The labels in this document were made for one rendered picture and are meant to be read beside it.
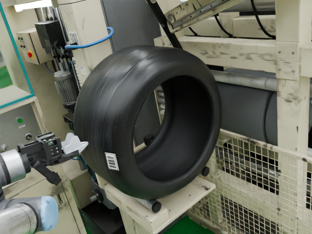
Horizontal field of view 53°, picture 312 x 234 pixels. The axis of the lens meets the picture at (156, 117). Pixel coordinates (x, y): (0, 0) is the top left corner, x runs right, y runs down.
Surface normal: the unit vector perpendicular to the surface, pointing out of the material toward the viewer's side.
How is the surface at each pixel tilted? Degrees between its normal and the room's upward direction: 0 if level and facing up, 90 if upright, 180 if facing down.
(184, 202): 0
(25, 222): 80
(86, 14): 90
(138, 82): 48
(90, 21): 90
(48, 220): 91
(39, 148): 90
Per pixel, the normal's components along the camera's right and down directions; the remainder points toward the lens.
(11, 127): 0.63, 0.22
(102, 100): -0.69, -0.29
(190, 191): -0.18, -0.89
